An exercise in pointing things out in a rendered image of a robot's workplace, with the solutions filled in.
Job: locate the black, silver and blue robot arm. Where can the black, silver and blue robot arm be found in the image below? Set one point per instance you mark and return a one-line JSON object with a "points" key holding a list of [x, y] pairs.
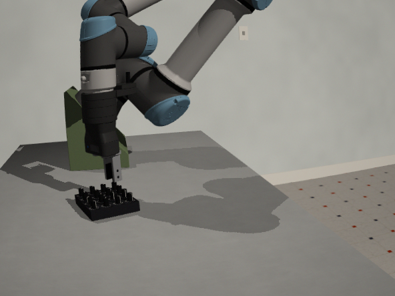
{"points": [[161, 89]]}

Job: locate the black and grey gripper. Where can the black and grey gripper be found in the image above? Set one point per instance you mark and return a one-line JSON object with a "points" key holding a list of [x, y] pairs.
{"points": [[99, 114]]}

